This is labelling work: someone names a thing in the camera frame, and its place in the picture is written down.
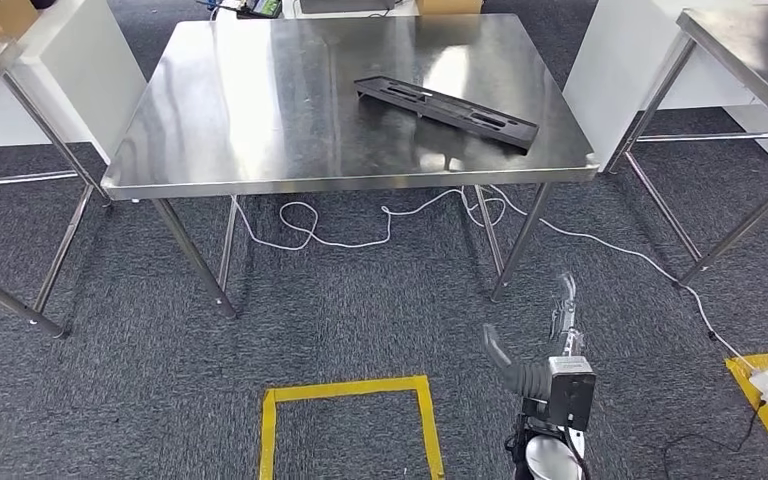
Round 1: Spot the black power cable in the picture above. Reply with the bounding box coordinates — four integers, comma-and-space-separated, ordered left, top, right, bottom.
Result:
660, 399, 767, 480

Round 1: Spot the black plastic panel part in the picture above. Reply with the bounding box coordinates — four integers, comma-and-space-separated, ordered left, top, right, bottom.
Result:
354, 74, 541, 157

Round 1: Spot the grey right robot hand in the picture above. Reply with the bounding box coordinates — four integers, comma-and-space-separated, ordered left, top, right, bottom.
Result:
481, 271, 587, 404

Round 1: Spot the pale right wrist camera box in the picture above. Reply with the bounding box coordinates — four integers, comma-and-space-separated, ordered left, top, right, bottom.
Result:
546, 355, 592, 380

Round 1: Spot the white power cable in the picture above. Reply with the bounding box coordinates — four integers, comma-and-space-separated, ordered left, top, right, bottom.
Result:
231, 184, 756, 372

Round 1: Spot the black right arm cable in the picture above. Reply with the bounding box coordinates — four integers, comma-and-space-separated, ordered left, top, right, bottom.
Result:
504, 423, 593, 480

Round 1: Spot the small green electronic device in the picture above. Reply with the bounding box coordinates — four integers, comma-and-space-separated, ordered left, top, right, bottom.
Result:
234, 0, 284, 20

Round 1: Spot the yellow floor tape square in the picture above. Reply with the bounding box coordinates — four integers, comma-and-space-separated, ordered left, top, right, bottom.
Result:
259, 374, 446, 480

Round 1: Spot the black right wrist camera bracket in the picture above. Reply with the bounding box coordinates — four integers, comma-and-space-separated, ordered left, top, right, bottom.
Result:
548, 372, 599, 433

